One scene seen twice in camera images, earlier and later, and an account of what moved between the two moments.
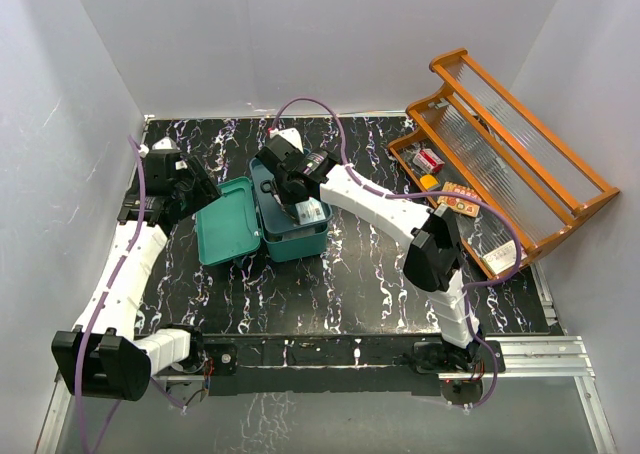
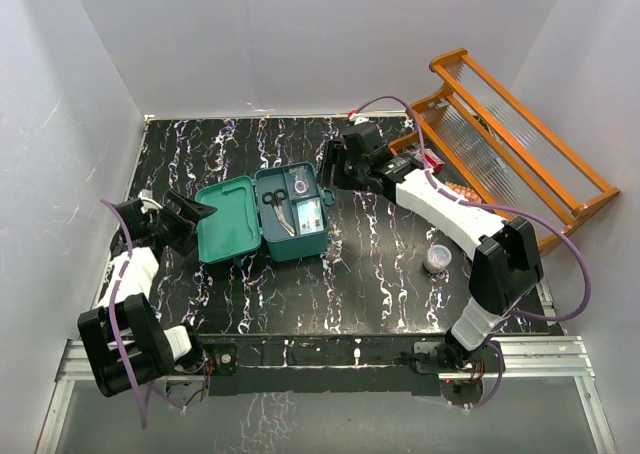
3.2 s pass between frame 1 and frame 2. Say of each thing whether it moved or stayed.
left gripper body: moved
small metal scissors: moved
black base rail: stayed
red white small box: stayed
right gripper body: moved
